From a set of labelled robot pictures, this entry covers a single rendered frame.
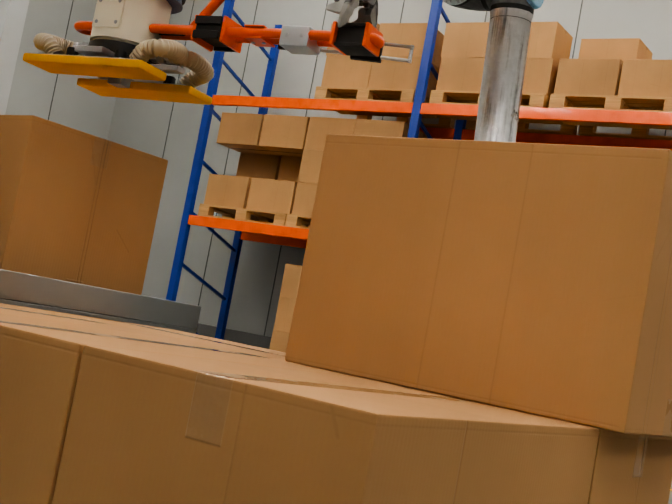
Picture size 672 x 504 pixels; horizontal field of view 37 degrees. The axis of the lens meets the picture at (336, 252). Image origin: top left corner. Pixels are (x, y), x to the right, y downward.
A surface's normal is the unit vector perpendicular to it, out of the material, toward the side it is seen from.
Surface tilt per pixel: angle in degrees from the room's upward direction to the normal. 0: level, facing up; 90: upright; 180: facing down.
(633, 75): 90
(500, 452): 90
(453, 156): 90
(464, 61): 90
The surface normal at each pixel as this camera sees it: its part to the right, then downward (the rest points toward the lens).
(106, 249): 0.78, 0.10
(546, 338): -0.57, -0.17
